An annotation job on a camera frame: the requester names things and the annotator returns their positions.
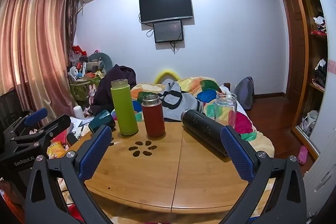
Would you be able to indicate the black wall television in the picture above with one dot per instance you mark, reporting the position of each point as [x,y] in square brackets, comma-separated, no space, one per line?
[166,6]

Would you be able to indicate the grey bag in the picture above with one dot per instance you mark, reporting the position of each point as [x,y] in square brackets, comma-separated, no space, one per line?
[310,120]

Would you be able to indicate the pink rabbit toy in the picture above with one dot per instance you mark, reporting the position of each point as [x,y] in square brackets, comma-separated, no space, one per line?
[92,91]

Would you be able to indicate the green woven basket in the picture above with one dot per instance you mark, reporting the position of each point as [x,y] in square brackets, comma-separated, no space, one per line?
[81,88]

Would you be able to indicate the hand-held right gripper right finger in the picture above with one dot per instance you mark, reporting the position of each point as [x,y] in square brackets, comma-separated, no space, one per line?
[237,154]

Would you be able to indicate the pink slipper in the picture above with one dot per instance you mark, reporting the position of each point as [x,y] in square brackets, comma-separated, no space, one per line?
[303,154]

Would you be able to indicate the wooden wardrobe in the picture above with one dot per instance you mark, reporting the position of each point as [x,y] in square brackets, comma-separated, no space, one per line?
[296,43]

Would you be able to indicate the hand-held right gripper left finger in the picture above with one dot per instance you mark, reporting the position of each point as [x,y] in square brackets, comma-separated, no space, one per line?
[94,154]

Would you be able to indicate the clear glass cup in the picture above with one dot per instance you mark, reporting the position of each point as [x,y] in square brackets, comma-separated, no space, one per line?
[225,111]

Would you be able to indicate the brown patterned curtain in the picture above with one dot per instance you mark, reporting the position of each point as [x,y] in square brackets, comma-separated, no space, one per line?
[72,19]

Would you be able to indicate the grey backpack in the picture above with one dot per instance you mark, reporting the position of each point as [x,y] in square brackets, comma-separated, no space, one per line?
[245,92]

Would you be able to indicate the green insulated cup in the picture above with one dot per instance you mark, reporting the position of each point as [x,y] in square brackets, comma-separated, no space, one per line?
[124,108]

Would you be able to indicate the grey plush toy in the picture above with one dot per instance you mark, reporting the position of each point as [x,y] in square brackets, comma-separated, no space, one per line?
[98,61]

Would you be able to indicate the pink curtain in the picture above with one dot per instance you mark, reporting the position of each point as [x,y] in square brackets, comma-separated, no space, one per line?
[34,43]

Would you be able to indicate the grey black patterned garment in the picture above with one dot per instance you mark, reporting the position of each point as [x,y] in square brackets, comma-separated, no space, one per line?
[174,100]

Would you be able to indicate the white bottle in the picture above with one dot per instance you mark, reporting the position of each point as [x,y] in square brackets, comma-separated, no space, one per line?
[78,111]

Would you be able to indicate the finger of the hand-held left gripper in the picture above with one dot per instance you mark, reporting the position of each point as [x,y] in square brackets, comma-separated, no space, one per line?
[35,115]
[56,124]

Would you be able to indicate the small black wall monitor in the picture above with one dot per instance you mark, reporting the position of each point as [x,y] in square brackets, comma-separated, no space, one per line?
[168,31]

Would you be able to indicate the black insulated cup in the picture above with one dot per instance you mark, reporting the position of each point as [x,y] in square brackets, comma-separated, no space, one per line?
[202,129]

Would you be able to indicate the dark purple garment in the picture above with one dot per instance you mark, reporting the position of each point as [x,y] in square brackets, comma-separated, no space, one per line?
[115,79]

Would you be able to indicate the colourful patchwork blanket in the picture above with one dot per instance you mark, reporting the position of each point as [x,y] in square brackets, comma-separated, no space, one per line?
[207,92]

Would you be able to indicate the red bag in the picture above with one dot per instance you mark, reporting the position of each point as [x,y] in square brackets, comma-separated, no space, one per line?
[78,50]

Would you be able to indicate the yellow curved cushion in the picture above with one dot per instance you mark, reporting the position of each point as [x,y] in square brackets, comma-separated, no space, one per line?
[166,72]

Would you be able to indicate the yellow snack packet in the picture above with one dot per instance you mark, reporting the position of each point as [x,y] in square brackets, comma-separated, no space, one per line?
[56,150]

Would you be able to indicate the white sliding door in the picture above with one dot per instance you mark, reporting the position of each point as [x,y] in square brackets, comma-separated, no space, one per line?
[324,176]

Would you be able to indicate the red cloth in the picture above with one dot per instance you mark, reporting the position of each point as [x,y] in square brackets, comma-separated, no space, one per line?
[9,203]

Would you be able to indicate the red insulated cup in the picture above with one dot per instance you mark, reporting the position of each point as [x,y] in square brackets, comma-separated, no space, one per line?
[153,119]

